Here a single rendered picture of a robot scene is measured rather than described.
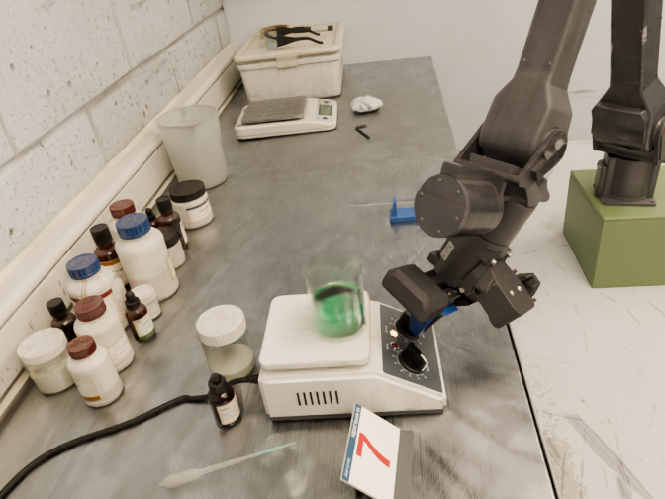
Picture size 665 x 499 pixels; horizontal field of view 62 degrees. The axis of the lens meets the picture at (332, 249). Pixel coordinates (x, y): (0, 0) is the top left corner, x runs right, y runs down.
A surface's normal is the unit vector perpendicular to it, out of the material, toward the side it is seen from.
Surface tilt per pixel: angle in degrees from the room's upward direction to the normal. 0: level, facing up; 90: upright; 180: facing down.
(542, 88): 54
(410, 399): 90
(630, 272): 90
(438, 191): 67
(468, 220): 98
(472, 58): 90
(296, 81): 93
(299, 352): 0
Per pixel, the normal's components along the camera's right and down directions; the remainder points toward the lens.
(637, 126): -0.65, 0.73
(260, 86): -0.04, 0.59
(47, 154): 0.99, -0.06
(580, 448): -0.11, -0.84
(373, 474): 0.54, -0.64
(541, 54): -0.75, 0.02
